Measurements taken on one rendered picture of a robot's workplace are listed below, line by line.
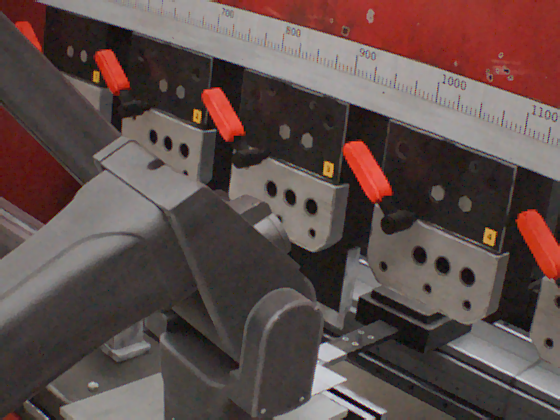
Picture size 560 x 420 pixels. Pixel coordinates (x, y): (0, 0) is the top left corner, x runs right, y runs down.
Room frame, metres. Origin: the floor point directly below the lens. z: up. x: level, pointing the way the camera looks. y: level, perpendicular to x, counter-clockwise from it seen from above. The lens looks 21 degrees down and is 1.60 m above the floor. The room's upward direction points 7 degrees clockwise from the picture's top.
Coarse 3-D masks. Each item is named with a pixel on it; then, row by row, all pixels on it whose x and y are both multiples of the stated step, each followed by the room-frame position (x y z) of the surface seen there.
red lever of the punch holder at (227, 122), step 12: (204, 96) 1.08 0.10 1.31; (216, 96) 1.07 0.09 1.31; (216, 108) 1.06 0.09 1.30; (228, 108) 1.07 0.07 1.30; (216, 120) 1.06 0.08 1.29; (228, 120) 1.06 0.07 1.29; (228, 132) 1.05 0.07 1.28; (240, 132) 1.06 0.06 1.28; (240, 144) 1.05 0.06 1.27; (240, 156) 1.03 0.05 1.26; (252, 156) 1.04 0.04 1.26; (264, 156) 1.06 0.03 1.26; (240, 168) 1.03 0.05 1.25
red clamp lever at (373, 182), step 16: (352, 144) 0.95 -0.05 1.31; (352, 160) 0.94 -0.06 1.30; (368, 160) 0.94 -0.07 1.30; (368, 176) 0.93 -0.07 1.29; (384, 176) 0.93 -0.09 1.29; (368, 192) 0.92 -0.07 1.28; (384, 192) 0.92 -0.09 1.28; (384, 208) 0.91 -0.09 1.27; (384, 224) 0.90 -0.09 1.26; (400, 224) 0.90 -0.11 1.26
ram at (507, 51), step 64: (64, 0) 1.33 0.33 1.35; (256, 0) 1.09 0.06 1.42; (320, 0) 1.03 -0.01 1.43; (384, 0) 0.98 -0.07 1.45; (448, 0) 0.93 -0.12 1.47; (512, 0) 0.89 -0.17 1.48; (256, 64) 1.09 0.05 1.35; (320, 64) 1.03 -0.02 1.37; (448, 64) 0.93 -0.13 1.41; (512, 64) 0.88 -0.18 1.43; (448, 128) 0.92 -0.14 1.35
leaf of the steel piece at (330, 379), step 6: (318, 366) 1.08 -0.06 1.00; (318, 372) 1.06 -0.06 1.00; (324, 372) 1.06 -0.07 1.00; (330, 372) 1.06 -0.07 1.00; (318, 378) 1.05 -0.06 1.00; (324, 378) 1.05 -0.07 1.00; (330, 378) 1.05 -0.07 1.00; (336, 378) 1.05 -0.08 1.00; (342, 378) 1.05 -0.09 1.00; (330, 384) 1.04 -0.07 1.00; (336, 384) 1.04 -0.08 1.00
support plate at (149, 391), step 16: (128, 384) 0.98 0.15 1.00; (144, 384) 0.99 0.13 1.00; (160, 384) 0.99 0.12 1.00; (80, 400) 0.93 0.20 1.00; (96, 400) 0.94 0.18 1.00; (112, 400) 0.94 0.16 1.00; (128, 400) 0.95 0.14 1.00; (144, 400) 0.95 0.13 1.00; (160, 400) 0.96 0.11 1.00; (320, 400) 1.00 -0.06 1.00; (64, 416) 0.91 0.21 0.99; (80, 416) 0.90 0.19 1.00; (96, 416) 0.91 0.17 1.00; (112, 416) 0.91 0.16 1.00; (128, 416) 0.92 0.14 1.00; (144, 416) 0.92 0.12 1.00; (160, 416) 0.92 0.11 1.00; (288, 416) 0.96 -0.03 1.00; (304, 416) 0.96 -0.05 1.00; (320, 416) 0.97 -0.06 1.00; (336, 416) 0.97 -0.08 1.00
